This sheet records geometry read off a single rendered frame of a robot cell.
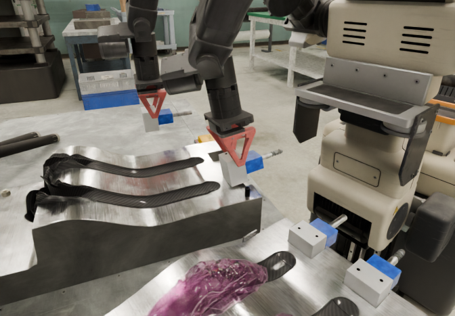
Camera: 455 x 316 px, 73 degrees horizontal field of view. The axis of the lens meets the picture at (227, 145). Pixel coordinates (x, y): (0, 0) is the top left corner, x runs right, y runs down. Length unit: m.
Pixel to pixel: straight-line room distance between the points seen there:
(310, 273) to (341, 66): 0.44
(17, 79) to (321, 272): 4.24
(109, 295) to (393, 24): 0.70
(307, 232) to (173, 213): 0.23
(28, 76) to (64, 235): 3.97
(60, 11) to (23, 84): 2.75
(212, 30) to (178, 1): 6.63
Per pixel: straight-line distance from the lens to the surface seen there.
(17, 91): 4.52
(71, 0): 6.92
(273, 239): 0.56
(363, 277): 0.50
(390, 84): 0.70
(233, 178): 0.60
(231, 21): 0.44
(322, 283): 0.51
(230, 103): 0.55
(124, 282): 0.59
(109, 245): 0.56
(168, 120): 0.83
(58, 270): 0.59
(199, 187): 0.63
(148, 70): 0.78
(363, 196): 0.81
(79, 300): 0.59
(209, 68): 0.48
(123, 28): 0.77
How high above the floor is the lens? 1.24
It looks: 27 degrees down
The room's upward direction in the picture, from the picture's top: straight up
